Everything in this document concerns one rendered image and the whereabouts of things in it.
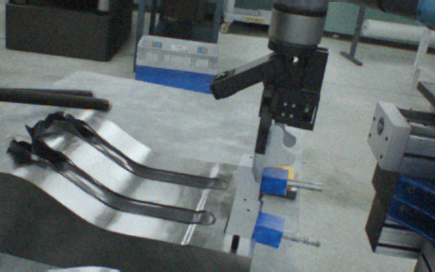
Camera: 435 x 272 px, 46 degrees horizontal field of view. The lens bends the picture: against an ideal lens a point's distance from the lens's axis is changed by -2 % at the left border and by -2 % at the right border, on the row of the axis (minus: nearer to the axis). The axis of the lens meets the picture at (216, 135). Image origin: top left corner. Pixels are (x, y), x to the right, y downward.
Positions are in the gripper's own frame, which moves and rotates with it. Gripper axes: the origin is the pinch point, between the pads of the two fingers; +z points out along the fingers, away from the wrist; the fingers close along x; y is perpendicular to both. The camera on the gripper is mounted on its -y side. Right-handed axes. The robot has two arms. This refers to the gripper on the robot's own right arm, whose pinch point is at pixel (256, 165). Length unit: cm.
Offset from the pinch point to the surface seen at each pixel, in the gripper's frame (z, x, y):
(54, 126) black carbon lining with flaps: -1.3, -3.0, -32.3
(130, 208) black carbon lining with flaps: 5.6, -10.7, -16.4
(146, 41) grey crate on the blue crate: 59, 320, -113
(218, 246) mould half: 4.5, -16.9, -2.5
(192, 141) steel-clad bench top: 13.1, 34.7, -16.6
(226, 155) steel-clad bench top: 13.2, 30.9, -7.7
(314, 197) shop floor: 93, 175, 28
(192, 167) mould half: 4.7, 4.6, -10.6
